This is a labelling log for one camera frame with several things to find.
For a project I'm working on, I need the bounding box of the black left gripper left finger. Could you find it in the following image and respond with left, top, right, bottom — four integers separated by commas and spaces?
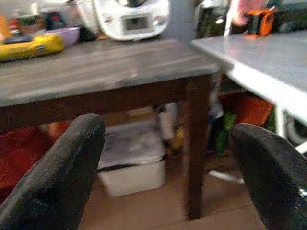
0, 113, 106, 230

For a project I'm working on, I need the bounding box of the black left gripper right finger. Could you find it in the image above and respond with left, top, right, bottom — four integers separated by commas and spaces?
229, 123, 307, 230

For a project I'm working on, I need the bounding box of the red container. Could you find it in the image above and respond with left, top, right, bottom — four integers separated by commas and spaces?
0, 121, 71, 203

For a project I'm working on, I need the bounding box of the green bag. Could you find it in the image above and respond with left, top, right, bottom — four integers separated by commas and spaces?
215, 111, 238, 156

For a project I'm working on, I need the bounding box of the orange crate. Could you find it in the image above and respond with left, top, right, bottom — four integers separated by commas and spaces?
220, 94, 274, 127

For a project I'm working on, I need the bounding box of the white storage box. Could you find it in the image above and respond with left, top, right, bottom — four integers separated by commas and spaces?
97, 122, 168, 197

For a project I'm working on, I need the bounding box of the white bottle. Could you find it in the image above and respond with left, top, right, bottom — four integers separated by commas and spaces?
157, 103, 180, 142

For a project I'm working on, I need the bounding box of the white folding table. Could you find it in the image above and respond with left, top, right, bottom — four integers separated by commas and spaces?
190, 31, 307, 185

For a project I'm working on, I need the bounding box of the dark wooden table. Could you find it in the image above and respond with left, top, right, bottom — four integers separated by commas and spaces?
0, 39, 223, 221

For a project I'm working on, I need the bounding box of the yellow food package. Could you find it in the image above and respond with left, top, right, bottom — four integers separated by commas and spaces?
0, 33, 66, 63

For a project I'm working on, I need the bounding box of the purple bowl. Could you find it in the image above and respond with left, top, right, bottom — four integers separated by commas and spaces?
45, 26, 81, 47

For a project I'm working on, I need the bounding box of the orange and black tool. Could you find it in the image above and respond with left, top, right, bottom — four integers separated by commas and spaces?
244, 6, 279, 39

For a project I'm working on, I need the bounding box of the black kitchen appliance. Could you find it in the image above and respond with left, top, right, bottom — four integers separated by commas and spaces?
196, 0, 231, 38

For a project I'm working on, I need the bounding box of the pink cloth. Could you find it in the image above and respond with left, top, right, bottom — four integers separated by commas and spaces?
227, 0, 265, 27

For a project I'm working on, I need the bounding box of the white kitchen food processor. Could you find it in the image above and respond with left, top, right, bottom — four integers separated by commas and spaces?
94, 0, 171, 42

